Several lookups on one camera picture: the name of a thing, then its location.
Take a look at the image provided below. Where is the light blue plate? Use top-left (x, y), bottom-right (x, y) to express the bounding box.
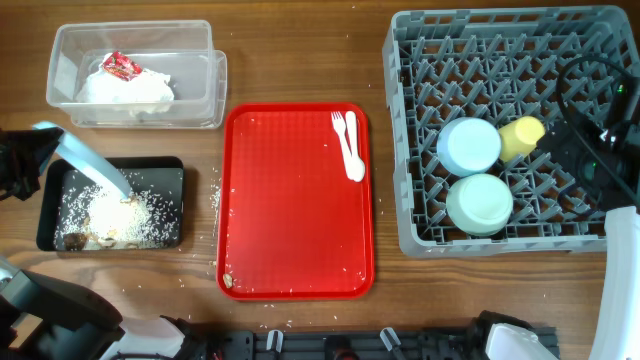
top-left (32, 121), bottom-right (132, 199)

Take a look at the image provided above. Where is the yellow cup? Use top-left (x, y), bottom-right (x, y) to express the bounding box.
top-left (498, 116), bottom-right (546, 162)

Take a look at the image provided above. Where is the brown food scrap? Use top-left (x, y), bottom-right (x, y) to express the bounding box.
top-left (63, 233), bottom-right (88, 251)

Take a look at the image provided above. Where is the red snack wrapper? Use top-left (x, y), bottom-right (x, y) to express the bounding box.
top-left (101, 51), bottom-right (143, 82)

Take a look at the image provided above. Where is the green bowl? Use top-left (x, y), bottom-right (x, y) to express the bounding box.
top-left (445, 174), bottom-right (514, 236)

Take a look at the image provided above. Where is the light blue bowl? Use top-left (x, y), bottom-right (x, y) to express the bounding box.
top-left (436, 117), bottom-right (502, 177)

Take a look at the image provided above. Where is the white napkin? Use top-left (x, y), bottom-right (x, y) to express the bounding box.
top-left (75, 69), bottom-right (175, 116)

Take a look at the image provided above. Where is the white plastic spoon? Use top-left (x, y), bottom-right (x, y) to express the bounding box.
top-left (346, 111), bottom-right (366, 182)

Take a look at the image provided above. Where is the white plastic fork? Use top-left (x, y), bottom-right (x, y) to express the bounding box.
top-left (331, 112), bottom-right (352, 177)

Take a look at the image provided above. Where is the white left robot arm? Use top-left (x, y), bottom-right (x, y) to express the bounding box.
top-left (1, 123), bottom-right (206, 359)

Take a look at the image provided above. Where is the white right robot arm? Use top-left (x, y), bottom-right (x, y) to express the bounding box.
top-left (462, 75), bottom-right (639, 360)

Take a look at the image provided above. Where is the clear plastic waste bin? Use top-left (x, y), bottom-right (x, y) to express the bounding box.
top-left (46, 20), bottom-right (227, 128)

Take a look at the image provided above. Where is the grey dishwasher rack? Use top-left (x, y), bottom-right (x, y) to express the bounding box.
top-left (382, 6), bottom-right (639, 258)

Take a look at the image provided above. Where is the black plastic bin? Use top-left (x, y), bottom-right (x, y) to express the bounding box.
top-left (36, 156), bottom-right (185, 252)

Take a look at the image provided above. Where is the spilled white rice pile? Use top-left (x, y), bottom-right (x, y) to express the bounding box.
top-left (52, 168), bottom-right (184, 251)

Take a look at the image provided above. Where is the nut shell scrap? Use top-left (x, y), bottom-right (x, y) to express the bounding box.
top-left (223, 273), bottom-right (234, 289)

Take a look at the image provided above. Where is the red serving tray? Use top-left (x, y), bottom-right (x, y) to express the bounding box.
top-left (215, 102), bottom-right (375, 301)

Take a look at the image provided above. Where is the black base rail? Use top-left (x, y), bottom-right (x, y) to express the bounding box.
top-left (195, 328), bottom-right (489, 360)

